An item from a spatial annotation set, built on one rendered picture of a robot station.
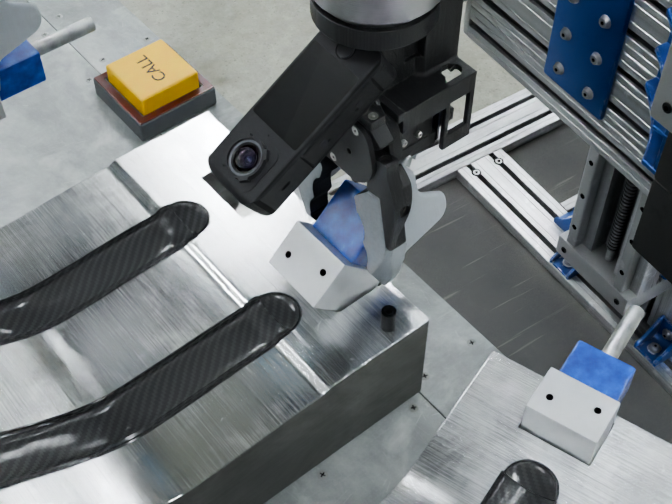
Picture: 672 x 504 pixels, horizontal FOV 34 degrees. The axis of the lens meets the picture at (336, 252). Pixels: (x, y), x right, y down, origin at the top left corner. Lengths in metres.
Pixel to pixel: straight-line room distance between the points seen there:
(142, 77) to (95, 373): 0.34
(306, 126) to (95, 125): 0.43
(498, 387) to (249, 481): 0.18
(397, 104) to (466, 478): 0.24
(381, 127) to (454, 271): 1.02
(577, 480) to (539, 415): 0.05
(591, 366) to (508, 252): 0.92
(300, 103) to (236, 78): 1.63
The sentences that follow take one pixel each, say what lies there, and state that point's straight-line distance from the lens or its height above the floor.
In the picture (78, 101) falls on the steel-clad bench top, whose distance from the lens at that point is 1.03.
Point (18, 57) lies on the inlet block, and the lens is 0.86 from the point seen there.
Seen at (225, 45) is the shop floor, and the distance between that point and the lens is 2.32.
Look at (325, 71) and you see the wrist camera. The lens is 0.61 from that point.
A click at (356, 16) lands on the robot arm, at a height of 1.13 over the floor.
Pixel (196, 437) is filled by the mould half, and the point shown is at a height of 0.88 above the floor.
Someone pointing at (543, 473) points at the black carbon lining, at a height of 0.85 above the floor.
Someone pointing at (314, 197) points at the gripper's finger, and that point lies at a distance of 0.72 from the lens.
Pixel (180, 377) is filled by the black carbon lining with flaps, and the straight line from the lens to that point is 0.73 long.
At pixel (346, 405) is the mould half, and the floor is 0.85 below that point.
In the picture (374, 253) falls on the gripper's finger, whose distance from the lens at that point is 0.69.
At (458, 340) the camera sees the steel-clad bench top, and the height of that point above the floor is 0.80.
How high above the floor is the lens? 1.48
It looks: 51 degrees down
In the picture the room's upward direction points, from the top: straight up
